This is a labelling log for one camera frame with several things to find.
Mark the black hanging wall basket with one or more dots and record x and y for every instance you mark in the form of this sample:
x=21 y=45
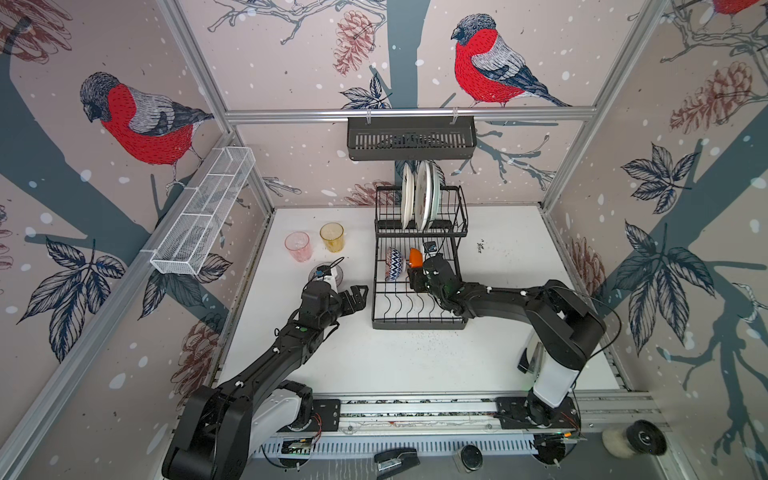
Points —
x=411 y=138

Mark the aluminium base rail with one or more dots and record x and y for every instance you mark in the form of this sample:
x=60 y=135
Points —
x=352 y=427

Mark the black stapler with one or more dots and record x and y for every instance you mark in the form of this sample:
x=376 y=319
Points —
x=395 y=461

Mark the yellow plastic cup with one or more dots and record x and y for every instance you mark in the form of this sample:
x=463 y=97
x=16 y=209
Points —
x=332 y=235

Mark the horizontal aluminium crossbar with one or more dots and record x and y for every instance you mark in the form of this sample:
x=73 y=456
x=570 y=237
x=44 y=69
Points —
x=302 y=116

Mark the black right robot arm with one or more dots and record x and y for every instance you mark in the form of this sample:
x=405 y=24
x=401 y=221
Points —
x=568 y=327

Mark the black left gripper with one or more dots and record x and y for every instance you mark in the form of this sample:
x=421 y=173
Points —
x=359 y=302

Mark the cream white plate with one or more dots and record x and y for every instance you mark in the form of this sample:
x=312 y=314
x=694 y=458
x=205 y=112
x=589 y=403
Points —
x=407 y=195

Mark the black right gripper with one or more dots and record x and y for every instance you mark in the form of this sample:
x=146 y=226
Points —
x=416 y=276

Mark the blue zigzag patterned bowl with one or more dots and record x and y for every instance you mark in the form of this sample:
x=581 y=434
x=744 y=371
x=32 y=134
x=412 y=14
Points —
x=394 y=262

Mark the mint green plate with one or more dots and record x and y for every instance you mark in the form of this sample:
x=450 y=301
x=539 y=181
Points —
x=428 y=193

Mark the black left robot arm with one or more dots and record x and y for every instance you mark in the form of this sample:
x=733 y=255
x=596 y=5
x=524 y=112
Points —
x=221 y=428

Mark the black wire dish rack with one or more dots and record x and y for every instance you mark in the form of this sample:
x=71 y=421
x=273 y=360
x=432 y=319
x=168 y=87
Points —
x=401 y=299

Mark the white striped bowl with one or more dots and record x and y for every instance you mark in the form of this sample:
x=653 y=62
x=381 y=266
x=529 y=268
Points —
x=311 y=276

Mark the orange bowl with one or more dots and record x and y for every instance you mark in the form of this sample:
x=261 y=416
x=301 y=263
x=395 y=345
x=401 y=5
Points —
x=415 y=259

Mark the black round cap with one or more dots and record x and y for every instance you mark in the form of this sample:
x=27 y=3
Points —
x=468 y=459

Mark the pink plastic cup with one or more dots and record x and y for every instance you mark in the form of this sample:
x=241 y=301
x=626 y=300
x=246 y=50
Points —
x=298 y=245

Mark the white mesh wall basket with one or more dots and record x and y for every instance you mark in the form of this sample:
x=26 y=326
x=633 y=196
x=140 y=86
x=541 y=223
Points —
x=191 y=238

